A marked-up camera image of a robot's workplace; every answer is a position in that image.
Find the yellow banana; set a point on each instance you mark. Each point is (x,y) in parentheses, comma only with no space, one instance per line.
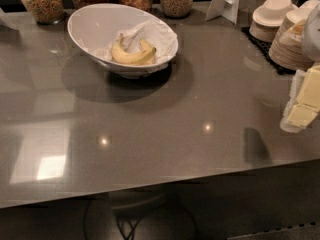
(146,53)

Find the large white bowl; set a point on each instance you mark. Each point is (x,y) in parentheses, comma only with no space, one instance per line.
(93,26)

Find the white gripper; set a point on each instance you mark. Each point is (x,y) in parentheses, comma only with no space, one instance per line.
(313,37)

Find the stack of paper bowls rear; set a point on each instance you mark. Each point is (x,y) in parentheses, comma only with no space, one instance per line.
(267,19)

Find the stool under table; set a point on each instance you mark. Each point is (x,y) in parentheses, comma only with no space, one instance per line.
(157,217)

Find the black rubber mat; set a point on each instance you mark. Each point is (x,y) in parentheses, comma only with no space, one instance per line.
(264,47)

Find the white paper napkin in bowl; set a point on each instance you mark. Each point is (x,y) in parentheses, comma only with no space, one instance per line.
(157,33)

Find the white folded card stand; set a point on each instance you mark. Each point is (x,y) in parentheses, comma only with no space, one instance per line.
(225,8)

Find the glass cereal jar far left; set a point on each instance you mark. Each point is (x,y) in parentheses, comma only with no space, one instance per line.
(45,11)

